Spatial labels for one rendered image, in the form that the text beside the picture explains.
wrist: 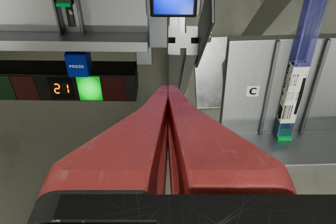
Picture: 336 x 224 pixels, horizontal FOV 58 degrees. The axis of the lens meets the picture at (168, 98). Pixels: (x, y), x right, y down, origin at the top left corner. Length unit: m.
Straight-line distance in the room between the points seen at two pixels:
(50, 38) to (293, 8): 0.38
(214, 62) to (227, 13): 0.19
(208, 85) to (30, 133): 0.62
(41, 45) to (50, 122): 0.78
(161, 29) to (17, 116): 0.89
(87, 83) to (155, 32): 0.12
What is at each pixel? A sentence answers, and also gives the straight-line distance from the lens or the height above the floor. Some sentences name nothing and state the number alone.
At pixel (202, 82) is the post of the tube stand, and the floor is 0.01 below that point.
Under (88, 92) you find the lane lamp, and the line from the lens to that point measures 0.39.
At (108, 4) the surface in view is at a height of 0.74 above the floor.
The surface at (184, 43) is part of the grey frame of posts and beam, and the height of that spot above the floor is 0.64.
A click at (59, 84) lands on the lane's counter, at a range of 0.40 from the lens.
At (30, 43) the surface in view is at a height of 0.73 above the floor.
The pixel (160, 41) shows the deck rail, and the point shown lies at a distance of 0.32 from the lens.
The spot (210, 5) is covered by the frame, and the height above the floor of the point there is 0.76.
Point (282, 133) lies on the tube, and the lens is 0.31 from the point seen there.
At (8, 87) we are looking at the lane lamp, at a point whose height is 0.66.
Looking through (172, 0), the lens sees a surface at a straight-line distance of 0.27.
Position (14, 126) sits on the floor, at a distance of 1.15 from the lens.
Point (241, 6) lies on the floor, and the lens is 1.17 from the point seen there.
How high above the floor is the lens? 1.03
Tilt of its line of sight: 82 degrees down
